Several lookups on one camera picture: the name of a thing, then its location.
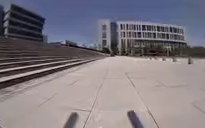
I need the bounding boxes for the wide grey stone steps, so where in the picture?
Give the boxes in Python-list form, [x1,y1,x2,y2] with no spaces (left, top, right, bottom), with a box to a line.
[0,39,108,94]

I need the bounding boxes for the dark banded building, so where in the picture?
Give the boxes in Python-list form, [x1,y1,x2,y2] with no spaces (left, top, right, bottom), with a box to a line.
[0,2,46,43]

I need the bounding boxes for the row of bollards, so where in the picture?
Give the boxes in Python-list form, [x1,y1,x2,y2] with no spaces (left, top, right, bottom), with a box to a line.
[146,55,205,69]

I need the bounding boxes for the dark tree line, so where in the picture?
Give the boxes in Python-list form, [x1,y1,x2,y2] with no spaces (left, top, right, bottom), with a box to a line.
[185,45,205,58]

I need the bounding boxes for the pale concrete slab plaza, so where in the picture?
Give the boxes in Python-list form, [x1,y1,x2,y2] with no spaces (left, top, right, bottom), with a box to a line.
[0,55,205,128]

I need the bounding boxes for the robot's own part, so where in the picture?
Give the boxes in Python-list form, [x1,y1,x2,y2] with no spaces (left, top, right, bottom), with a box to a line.
[127,110,145,128]
[63,111,80,128]

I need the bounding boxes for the white multi-storey building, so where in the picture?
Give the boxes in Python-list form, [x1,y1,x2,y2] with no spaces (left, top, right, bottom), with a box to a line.
[98,19,188,57]

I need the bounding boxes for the low distant building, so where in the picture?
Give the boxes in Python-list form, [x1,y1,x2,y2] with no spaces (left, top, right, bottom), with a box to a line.
[49,39,78,48]

